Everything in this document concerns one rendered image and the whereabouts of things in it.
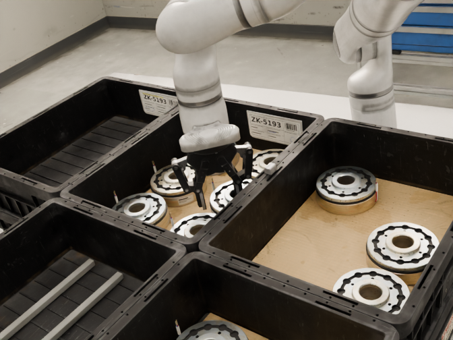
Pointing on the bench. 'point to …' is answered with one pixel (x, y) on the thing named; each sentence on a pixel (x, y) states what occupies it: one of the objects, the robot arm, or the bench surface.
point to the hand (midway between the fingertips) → (220, 196)
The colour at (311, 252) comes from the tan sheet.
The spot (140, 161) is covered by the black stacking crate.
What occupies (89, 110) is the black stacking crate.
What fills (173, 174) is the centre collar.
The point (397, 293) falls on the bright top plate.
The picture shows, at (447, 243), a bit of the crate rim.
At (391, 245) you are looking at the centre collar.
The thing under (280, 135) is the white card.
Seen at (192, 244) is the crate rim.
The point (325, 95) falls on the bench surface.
